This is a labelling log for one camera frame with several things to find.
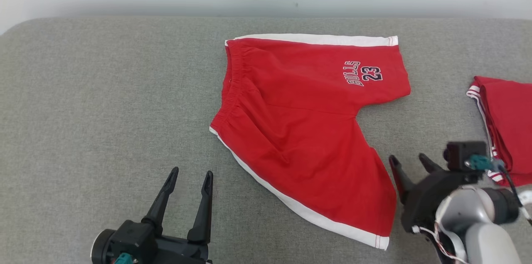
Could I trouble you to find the red basketball jersey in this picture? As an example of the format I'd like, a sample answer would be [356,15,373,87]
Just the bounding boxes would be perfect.
[466,76,532,187]

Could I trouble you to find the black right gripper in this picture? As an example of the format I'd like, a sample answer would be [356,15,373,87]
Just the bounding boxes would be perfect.
[389,154,478,233]

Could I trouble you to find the red basketball shorts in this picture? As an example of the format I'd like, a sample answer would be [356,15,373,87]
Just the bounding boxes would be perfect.
[209,33,411,251]

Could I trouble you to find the red white twisted wires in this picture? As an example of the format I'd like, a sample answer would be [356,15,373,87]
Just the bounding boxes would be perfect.
[411,223,470,264]

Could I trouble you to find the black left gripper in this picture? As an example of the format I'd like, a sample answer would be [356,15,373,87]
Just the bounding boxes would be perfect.
[141,167,214,264]

